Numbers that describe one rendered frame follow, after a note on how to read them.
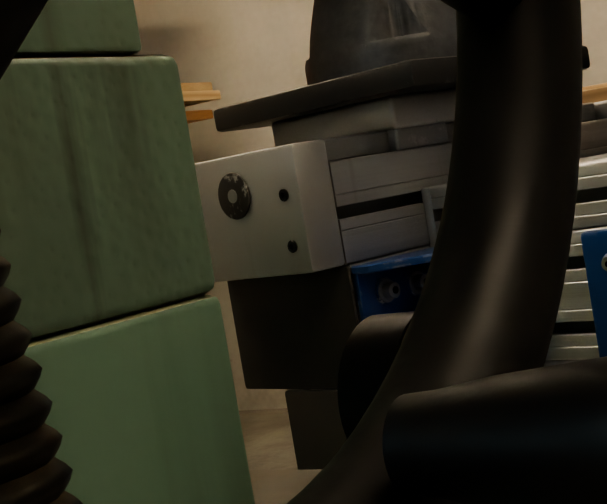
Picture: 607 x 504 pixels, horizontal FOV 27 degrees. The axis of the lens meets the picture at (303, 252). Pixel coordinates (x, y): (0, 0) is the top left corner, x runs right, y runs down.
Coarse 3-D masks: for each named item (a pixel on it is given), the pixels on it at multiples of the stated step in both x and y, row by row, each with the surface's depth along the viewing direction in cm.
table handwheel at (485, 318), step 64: (0, 0) 15; (448, 0) 26; (512, 0) 27; (576, 0) 28; (0, 64) 15; (512, 64) 27; (576, 64) 27; (512, 128) 26; (576, 128) 27; (448, 192) 27; (512, 192) 26; (576, 192) 27; (448, 256) 25; (512, 256) 25; (448, 320) 24; (512, 320) 24; (384, 384) 24; (448, 384) 23
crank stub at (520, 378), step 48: (480, 384) 19; (528, 384) 19; (576, 384) 18; (384, 432) 20; (432, 432) 19; (480, 432) 19; (528, 432) 18; (576, 432) 18; (432, 480) 19; (480, 480) 19; (528, 480) 18; (576, 480) 18
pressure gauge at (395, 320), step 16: (368, 320) 47; (384, 320) 47; (400, 320) 46; (352, 336) 46; (368, 336) 46; (384, 336) 46; (400, 336) 45; (352, 352) 46; (368, 352) 45; (384, 352) 45; (352, 368) 46; (368, 368) 45; (384, 368) 45; (352, 384) 45; (368, 384) 45; (352, 400) 45; (368, 400) 45; (352, 416) 45
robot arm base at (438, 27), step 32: (320, 0) 101; (352, 0) 98; (384, 0) 97; (416, 0) 97; (320, 32) 100; (352, 32) 97; (384, 32) 97; (416, 32) 96; (448, 32) 97; (320, 64) 99; (352, 64) 97; (384, 64) 96
